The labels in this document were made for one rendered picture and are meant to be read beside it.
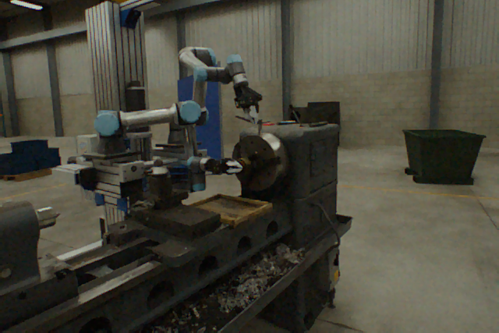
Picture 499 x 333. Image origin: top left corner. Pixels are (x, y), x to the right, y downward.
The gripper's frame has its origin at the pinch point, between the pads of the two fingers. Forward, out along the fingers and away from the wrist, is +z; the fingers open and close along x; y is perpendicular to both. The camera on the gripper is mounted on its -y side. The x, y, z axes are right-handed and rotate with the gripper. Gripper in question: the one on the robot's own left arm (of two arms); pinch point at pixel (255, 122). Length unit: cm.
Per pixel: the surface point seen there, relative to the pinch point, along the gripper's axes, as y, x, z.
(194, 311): 48, -24, 72
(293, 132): -27.2, 3.4, 9.2
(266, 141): -9.8, -4.1, 10.1
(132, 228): 60, -32, 32
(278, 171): -11.6, -3.5, 27.4
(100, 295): 89, -8, 45
